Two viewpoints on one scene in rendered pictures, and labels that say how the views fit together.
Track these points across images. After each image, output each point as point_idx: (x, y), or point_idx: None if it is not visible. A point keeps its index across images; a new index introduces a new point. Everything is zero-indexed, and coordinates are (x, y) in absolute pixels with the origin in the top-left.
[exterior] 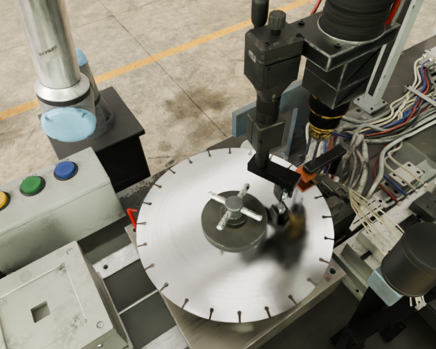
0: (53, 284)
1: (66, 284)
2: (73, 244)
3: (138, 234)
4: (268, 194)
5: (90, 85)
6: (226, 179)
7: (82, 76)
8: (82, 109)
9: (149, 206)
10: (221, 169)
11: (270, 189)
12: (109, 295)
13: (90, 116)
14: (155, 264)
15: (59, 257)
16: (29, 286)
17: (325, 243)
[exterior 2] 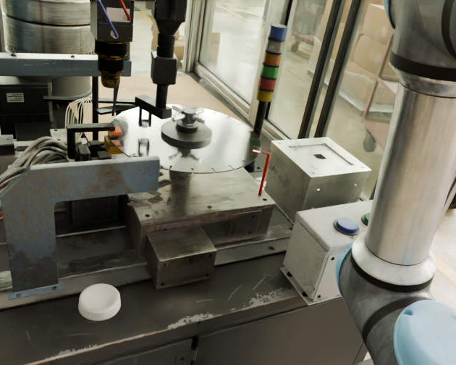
0: (317, 164)
1: (308, 162)
2: (311, 175)
3: (259, 143)
4: (151, 137)
5: (368, 319)
6: (182, 151)
7: (366, 252)
8: (351, 246)
9: (252, 153)
10: (184, 158)
11: (147, 139)
12: (283, 212)
13: (340, 255)
14: (246, 131)
15: (319, 171)
16: (334, 166)
17: (128, 113)
